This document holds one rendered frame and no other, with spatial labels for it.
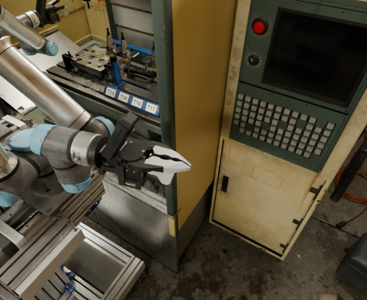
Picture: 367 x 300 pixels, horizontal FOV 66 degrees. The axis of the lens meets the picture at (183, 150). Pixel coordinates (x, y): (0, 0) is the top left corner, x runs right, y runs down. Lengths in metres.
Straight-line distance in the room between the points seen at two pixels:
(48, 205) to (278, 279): 1.63
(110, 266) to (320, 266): 1.46
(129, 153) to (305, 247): 1.97
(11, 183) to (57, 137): 0.32
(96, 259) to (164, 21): 1.61
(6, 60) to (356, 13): 0.96
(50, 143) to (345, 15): 0.90
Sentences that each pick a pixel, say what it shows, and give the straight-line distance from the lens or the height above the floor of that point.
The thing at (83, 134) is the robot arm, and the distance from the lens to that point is 0.65.
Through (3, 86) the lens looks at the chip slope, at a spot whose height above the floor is 0.75.
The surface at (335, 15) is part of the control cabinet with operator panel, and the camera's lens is 1.06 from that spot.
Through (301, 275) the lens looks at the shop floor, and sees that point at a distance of 2.29.
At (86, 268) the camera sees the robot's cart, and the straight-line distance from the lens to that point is 2.03.
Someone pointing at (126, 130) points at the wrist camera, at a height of 1.66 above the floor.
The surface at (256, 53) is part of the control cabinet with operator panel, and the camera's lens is 1.16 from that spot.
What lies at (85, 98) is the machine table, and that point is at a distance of 2.09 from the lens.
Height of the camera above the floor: 2.01
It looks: 46 degrees down
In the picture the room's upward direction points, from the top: straight up
